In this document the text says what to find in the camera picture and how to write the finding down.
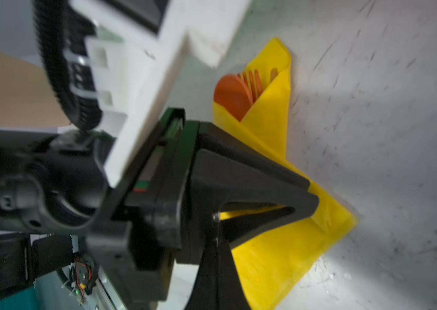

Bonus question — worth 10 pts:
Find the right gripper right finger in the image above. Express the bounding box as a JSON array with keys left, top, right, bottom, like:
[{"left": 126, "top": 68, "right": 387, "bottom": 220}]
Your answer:
[{"left": 217, "top": 239, "right": 250, "bottom": 309}]

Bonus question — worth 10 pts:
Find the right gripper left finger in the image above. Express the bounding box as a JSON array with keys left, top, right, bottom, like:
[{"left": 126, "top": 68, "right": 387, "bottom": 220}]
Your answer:
[{"left": 185, "top": 239, "right": 218, "bottom": 310}]

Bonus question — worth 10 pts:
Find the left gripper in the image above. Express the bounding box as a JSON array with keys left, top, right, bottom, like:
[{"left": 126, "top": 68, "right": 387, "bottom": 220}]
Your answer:
[{"left": 86, "top": 108, "right": 319, "bottom": 306}]

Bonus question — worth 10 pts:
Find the yellow paper napkin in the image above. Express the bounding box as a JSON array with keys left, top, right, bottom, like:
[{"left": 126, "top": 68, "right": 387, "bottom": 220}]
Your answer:
[{"left": 212, "top": 37, "right": 359, "bottom": 310}]

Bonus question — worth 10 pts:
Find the orange plastic spoon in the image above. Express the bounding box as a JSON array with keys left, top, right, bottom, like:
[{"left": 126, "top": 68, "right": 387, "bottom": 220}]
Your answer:
[{"left": 213, "top": 74, "right": 253, "bottom": 121}]

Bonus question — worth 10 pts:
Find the orange plastic fork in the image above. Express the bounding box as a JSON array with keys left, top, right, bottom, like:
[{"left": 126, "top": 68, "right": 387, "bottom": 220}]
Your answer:
[{"left": 237, "top": 69, "right": 265, "bottom": 103}]

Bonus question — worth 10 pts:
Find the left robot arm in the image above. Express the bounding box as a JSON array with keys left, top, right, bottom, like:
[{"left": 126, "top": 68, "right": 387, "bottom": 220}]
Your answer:
[{"left": 0, "top": 108, "right": 320, "bottom": 309}]

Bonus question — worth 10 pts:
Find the teal perforated plastic bin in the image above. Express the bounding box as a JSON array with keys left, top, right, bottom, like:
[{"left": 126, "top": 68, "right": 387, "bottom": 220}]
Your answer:
[{"left": 0, "top": 287, "right": 40, "bottom": 310}]

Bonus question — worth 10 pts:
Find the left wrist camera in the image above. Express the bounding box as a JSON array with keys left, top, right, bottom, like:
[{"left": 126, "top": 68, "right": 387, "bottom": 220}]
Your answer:
[{"left": 70, "top": 1, "right": 250, "bottom": 187}]

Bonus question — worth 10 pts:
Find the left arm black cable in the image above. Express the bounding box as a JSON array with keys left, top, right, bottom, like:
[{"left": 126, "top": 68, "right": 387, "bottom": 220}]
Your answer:
[{"left": 32, "top": 0, "right": 105, "bottom": 132}]

